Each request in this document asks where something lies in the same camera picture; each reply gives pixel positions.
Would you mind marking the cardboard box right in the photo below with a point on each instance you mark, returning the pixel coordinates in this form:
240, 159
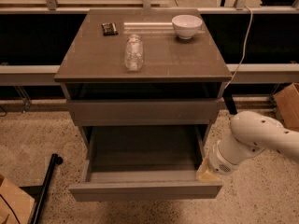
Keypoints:
288, 105

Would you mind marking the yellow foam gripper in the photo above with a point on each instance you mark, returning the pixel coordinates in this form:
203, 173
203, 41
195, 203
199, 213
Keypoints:
219, 162

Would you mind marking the grey top drawer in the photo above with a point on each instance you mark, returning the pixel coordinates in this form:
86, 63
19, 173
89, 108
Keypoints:
130, 113

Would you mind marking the cardboard box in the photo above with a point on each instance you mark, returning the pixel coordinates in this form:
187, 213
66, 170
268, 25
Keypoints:
16, 205
288, 105

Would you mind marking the grey drawer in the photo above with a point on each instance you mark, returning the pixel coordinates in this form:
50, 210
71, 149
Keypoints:
130, 113
132, 163

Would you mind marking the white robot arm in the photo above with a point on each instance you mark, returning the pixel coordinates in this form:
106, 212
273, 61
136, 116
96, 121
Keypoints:
251, 134

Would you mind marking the white ceramic bowl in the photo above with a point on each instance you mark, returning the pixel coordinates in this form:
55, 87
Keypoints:
186, 26

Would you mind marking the black metal stand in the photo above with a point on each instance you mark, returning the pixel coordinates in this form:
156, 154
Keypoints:
39, 193

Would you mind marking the brown drawer cabinet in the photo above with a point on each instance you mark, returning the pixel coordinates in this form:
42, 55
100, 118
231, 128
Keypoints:
174, 69

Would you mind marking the clear plastic bottle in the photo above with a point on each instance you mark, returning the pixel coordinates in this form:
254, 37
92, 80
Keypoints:
133, 56

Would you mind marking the cardboard box left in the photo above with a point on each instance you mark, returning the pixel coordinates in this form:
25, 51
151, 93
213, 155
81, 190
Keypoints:
16, 205

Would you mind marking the small black packet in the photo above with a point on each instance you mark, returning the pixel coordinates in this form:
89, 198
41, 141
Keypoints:
109, 28

